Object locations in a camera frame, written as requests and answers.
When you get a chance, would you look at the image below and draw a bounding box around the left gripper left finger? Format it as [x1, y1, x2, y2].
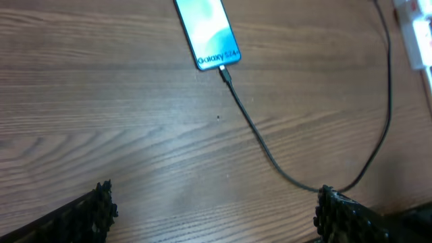
[1, 181, 118, 243]

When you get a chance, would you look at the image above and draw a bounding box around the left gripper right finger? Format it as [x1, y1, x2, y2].
[313, 186, 431, 243]

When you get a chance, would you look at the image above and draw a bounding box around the black USB charger cable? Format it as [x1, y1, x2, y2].
[218, 0, 394, 194]

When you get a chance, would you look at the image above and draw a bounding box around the blue Galaxy smartphone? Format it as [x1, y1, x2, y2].
[174, 0, 242, 71]

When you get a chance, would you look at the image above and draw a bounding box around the white power strip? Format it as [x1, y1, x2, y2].
[393, 0, 431, 70]

